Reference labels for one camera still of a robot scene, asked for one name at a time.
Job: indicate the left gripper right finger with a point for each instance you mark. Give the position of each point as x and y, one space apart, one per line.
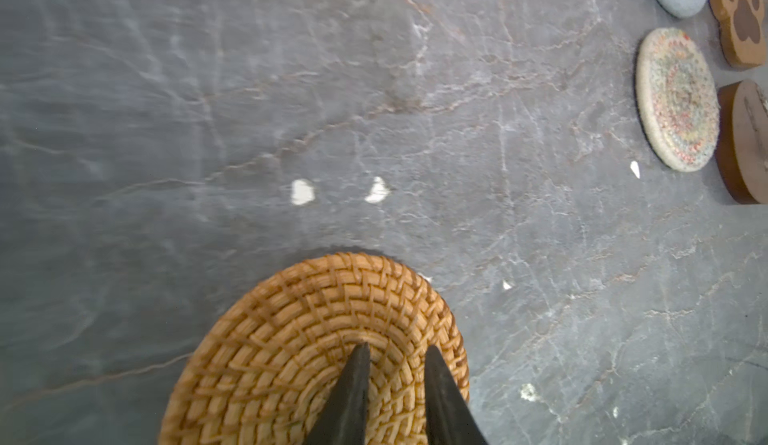
448 418

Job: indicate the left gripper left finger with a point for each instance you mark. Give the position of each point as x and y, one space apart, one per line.
343 418

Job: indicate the wicker rattan round coaster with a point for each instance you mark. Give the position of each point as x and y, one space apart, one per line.
265 370

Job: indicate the multicolour woven round coaster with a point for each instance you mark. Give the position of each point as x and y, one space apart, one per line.
677 99

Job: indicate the glossy brown round coaster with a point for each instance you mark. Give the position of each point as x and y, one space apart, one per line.
741 152

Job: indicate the brown paw cork coaster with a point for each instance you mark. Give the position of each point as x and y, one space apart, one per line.
741 33

